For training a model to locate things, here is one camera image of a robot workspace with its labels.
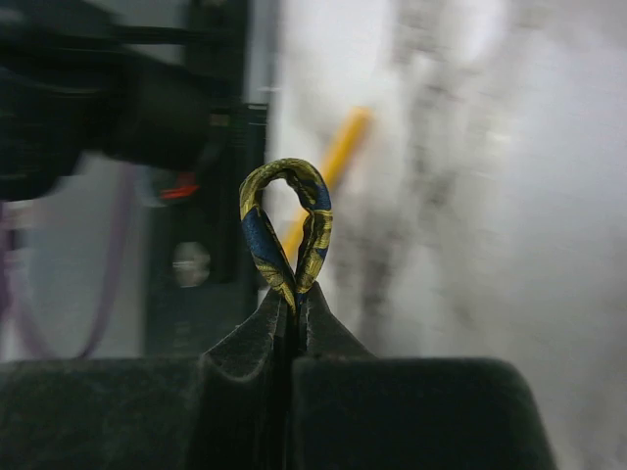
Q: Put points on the yellow black pencil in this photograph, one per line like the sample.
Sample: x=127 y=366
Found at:
x=334 y=166

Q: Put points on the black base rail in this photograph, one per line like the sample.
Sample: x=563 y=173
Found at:
x=200 y=282

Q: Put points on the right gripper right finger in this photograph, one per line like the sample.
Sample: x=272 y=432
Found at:
x=352 y=410

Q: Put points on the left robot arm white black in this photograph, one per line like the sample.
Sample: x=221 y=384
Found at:
x=73 y=80

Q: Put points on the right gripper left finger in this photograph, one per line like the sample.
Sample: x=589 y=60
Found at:
x=223 y=409

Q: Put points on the blue yellow floral tie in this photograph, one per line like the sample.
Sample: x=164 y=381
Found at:
x=265 y=197

